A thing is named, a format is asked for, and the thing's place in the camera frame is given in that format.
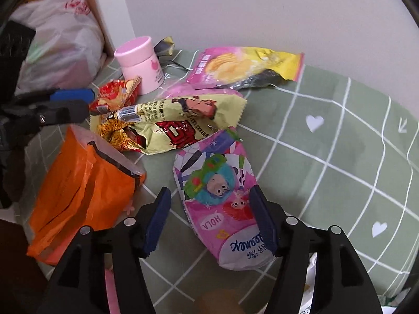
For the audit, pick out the pink jar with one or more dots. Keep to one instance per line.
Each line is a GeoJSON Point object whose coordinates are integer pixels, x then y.
{"type": "Point", "coordinates": [140, 65]}

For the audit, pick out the yellow cartoon snack wrapper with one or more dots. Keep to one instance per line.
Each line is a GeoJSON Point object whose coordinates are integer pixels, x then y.
{"type": "Point", "coordinates": [183, 117]}

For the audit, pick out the pink translucent wrapper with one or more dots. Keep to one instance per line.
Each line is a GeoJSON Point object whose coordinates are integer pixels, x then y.
{"type": "Point", "coordinates": [183, 90]}

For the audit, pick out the red snack wrapper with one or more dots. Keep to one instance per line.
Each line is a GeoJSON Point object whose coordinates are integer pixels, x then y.
{"type": "Point", "coordinates": [113, 96]}

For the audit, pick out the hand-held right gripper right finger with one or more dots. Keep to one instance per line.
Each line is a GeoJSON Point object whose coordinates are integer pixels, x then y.
{"type": "Point", "coordinates": [265, 222]}

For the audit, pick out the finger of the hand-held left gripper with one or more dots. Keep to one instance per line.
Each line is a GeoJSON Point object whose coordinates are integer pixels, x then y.
{"type": "Point", "coordinates": [62, 113]}
{"type": "Point", "coordinates": [72, 95]}

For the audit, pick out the orange snack bag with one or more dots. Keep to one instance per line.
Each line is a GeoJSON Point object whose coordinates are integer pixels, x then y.
{"type": "Point", "coordinates": [75, 196]}

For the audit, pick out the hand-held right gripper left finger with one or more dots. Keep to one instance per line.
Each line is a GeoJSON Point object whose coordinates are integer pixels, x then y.
{"type": "Point", "coordinates": [157, 222]}

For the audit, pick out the black gold wrapper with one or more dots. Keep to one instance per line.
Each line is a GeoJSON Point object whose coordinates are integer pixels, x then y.
{"type": "Point", "coordinates": [165, 46]}

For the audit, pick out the colourful cartoon tissue packet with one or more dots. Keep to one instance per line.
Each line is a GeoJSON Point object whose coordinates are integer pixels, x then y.
{"type": "Point", "coordinates": [216, 183]}

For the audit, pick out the white plastic bag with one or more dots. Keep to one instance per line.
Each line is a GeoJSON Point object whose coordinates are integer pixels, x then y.
{"type": "Point", "coordinates": [62, 39]}

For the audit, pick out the green checked tablecloth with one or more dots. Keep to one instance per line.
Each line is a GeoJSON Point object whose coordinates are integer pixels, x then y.
{"type": "Point", "coordinates": [327, 170]}

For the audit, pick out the pink yellow snack bag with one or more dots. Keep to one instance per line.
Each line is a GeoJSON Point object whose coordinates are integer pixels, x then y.
{"type": "Point", "coordinates": [229, 65]}

